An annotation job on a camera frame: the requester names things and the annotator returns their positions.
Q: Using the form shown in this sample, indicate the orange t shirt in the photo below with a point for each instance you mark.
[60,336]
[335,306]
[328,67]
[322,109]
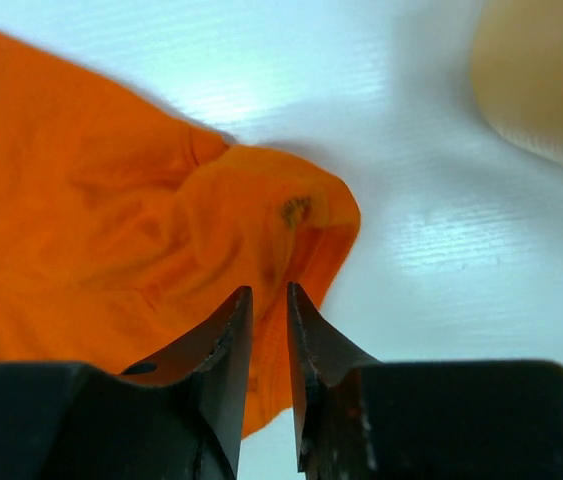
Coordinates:
[122,227]

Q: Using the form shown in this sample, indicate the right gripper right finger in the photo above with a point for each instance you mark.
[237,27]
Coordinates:
[356,417]

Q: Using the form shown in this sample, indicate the yellow plastic basket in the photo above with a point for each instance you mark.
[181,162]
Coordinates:
[517,73]

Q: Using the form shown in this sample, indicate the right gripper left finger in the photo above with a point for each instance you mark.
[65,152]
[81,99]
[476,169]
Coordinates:
[177,414]

